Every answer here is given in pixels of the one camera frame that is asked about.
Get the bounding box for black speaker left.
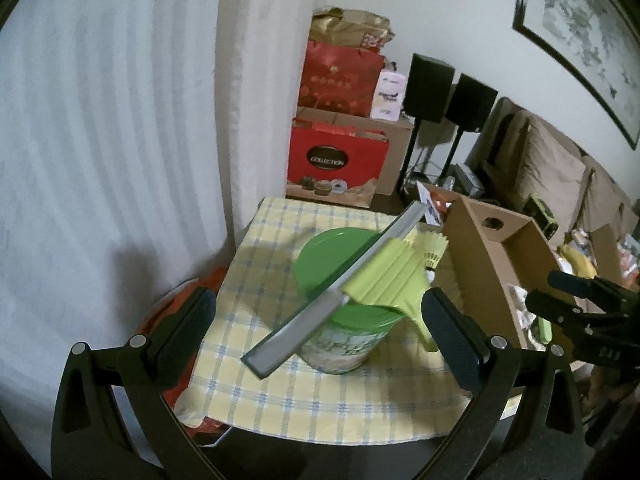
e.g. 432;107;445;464
395;53;454;200

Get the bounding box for green grey Health 01 case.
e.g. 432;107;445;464
241;200;437;379

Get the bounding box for crumpled brown paper bag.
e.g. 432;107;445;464
309;6;395;52

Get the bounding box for red Collection gift bag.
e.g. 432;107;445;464
285;118;390;208

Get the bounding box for brown sofa cushions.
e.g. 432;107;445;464
478;98;639;248

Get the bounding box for black speaker right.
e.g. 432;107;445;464
439;74;498;180

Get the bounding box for yellow plaid tablecloth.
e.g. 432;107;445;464
175;198;471;445

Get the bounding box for white pink tissue pack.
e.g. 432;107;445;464
370;70;407;122

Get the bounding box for large brown cardboard carton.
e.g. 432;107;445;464
296;106;413;195

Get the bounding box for green black device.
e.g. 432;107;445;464
523;193;559;240

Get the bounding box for brown cardboard box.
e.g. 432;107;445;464
442;196;585;349

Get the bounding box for yellow shuttlecock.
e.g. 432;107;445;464
416;232;449;270

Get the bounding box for green lid snack canister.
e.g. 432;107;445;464
293;226;407;376

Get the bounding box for black speaker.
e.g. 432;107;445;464
439;74;498;180
395;53;454;200

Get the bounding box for framed wall painting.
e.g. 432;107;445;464
513;0;639;148

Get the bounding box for red floral gift bag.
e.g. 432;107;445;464
297;40;385;117

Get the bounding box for white curtain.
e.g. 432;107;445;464
1;0;316;466

